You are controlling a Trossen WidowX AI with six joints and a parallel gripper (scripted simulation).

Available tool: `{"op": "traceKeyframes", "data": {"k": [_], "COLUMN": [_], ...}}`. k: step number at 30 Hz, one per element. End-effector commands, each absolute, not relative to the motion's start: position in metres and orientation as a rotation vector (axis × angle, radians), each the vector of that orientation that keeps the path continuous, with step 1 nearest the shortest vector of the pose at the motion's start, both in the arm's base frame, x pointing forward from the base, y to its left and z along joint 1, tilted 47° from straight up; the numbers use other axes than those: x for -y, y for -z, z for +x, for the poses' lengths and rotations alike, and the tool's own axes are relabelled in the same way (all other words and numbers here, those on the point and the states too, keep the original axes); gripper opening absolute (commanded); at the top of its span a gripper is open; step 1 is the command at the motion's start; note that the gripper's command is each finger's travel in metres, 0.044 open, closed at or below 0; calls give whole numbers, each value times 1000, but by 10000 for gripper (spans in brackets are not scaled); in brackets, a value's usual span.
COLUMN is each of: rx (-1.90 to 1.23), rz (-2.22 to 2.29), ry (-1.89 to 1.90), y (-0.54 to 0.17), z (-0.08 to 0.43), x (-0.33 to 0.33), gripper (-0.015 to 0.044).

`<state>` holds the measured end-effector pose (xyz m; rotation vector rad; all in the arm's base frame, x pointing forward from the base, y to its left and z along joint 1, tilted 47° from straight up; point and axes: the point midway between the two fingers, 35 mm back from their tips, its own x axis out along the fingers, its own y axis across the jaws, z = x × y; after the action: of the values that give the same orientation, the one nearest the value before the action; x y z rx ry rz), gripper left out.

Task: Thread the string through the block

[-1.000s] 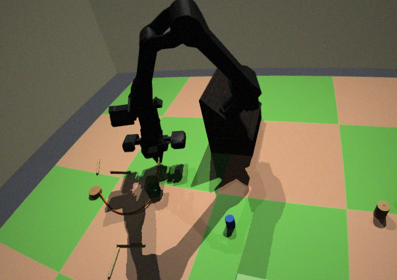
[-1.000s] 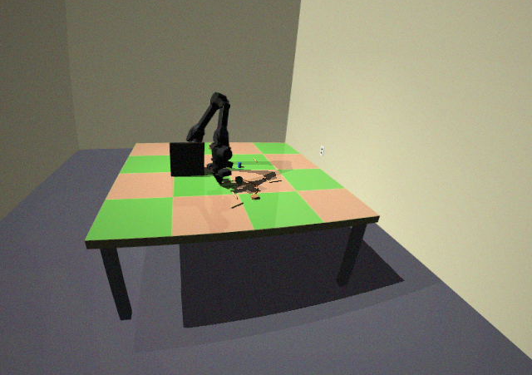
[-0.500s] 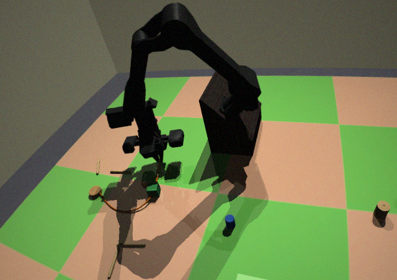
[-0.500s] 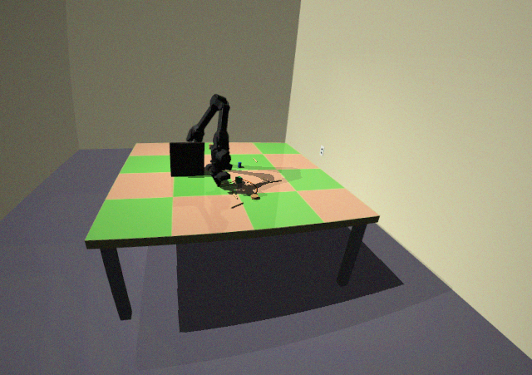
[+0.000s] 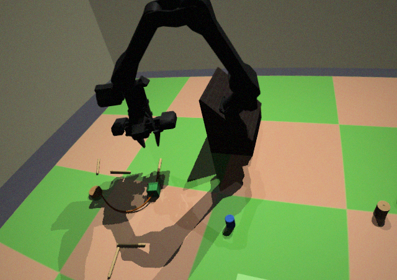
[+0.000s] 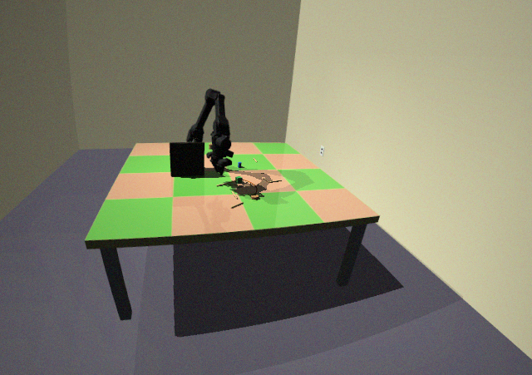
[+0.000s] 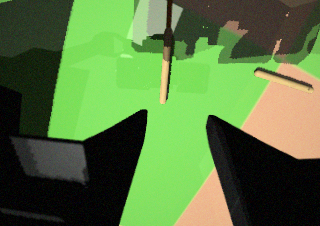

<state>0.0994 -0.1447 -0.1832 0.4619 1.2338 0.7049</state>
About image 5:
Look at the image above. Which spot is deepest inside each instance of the blue cylinder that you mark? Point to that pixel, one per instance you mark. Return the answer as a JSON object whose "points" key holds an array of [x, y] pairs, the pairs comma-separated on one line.
{"points": [[230, 223]]}

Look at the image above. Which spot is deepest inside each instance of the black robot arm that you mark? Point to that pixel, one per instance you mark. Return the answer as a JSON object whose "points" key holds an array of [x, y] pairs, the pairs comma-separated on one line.
{"points": [[199, 16]]}

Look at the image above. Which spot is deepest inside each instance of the green wooden block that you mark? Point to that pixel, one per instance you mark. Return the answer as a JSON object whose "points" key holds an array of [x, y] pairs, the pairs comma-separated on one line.
{"points": [[153, 188]]}

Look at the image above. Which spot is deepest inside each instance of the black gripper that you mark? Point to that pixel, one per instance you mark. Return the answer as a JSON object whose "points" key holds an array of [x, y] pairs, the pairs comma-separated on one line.
{"points": [[167, 120]]}

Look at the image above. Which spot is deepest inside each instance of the brown wooden cylinder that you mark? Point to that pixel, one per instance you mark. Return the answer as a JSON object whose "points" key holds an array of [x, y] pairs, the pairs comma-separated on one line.
{"points": [[381, 209]]}

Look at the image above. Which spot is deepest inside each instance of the round wooden button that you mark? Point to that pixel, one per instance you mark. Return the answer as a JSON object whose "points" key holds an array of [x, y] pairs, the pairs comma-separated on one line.
{"points": [[95, 191]]}

